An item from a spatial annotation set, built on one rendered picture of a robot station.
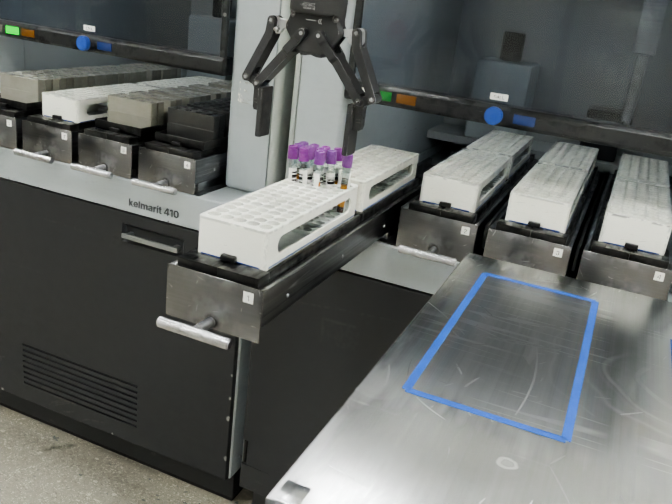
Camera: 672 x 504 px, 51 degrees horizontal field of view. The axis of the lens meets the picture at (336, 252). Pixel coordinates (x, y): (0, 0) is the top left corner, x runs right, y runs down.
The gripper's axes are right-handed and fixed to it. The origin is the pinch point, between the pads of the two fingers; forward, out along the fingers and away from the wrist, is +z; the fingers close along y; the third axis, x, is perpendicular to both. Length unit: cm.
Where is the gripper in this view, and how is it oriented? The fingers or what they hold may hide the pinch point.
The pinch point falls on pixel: (304, 136)
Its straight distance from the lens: 101.2
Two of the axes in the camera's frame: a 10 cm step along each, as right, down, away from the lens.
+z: -1.2, 9.3, 3.5
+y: 9.1, 2.5, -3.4
